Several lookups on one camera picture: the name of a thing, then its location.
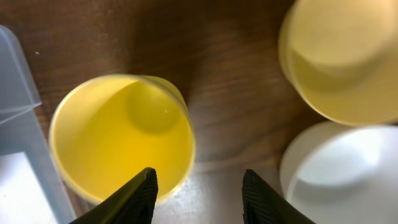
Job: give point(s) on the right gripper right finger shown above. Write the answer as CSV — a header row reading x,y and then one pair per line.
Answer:
x,y
263,205

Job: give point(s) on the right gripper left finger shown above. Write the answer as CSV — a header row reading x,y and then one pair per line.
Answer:
x,y
133,203

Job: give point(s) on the white bowl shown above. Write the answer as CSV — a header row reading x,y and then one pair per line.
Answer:
x,y
333,173

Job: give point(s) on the yellow cup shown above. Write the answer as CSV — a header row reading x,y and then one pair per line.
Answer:
x,y
106,130

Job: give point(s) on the yellow bowl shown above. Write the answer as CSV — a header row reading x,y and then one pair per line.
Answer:
x,y
341,57

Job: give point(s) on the white label in container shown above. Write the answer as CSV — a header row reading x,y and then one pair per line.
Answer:
x,y
22,198

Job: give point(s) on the clear plastic storage container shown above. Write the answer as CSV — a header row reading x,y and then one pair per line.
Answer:
x,y
20,128

